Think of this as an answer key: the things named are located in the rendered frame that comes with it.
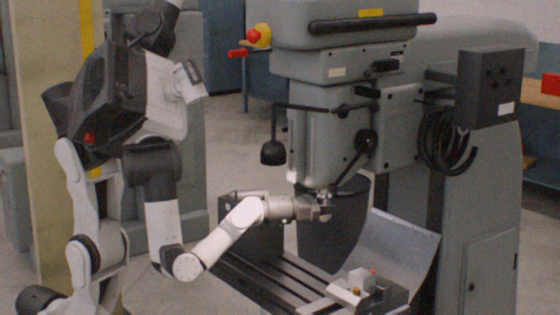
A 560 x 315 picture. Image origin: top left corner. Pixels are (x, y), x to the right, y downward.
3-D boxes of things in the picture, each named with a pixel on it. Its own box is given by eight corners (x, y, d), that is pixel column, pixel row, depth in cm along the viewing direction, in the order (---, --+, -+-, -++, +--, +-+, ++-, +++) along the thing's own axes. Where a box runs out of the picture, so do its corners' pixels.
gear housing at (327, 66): (322, 87, 179) (323, 49, 176) (267, 73, 198) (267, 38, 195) (410, 74, 199) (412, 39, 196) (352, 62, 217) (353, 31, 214)
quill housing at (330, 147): (324, 198, 192) (327, 85, 183) (279, 179, 207) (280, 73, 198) (373, 185, 203) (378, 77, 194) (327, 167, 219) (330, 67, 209)
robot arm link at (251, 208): (267, 207, 197) (235, 239, 192) (262, 216, 205) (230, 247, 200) (252, 191, 198) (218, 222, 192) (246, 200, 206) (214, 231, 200)
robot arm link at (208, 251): (238, 247, 194) (189, 295, 186) (222, 243, 203) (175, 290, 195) (217, 218, 191) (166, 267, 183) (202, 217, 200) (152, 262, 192)
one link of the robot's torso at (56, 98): (31, 99, 220) (59, 75, 209) (63, 92, 230) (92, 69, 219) (67, 178, 219) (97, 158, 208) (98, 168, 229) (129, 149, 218)
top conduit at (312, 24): (316, 36, 168) (316, 21, 167) (304, 34, 171) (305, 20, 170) (437, 25, 194) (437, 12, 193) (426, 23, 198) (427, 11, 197)
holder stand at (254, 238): (259, 264, 236) (259, 209, 230) (217, 245, 251) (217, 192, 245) (284, 253, 244) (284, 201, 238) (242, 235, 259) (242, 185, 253)
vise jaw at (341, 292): (355, 313, 191) (356, 301, 190) (325, 296, 200) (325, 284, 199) (370, 307, 195) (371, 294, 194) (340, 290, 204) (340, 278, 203)
